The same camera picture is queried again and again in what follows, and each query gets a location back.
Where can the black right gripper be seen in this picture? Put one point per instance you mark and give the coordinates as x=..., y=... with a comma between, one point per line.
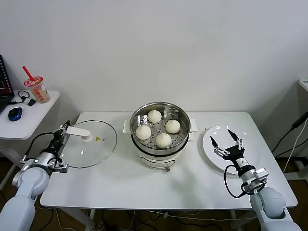
x=235, y=155

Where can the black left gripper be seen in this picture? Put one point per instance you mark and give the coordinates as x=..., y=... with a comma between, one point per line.
x=57, y=142

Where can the white steamed baozi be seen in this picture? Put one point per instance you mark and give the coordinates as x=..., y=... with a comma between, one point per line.
x=163, y=140
x=143, y=132
x=172, y=126
x=154, y=116

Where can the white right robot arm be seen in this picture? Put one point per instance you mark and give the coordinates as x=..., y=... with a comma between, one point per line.
x=269, y=199

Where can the stainless steel steamer basket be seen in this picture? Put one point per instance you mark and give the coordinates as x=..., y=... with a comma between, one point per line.
x=137, y=115

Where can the white round plate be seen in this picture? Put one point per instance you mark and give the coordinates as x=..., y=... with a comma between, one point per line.
x=252, y=149

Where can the white side table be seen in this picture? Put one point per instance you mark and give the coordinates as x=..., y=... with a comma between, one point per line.
x=36, y=120

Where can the small black device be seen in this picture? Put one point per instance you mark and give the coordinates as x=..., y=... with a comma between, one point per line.
x=31, y=103

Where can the bubble tea plastic cup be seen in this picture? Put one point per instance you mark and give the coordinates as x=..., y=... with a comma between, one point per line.
x=40, y=92

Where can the blue black computer mouse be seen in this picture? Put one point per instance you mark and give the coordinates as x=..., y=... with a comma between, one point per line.
x=15, y=113

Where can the red drinking straw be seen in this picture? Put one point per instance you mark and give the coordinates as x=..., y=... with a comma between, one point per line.
x=28, y=73

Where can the black laptop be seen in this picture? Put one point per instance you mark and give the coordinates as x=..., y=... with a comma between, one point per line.
x=4, y=93

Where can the white box appliance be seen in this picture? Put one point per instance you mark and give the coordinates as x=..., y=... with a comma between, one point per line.
x=303, y=83

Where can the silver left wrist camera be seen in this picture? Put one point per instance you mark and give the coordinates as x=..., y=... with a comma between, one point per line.
x=61, y=166

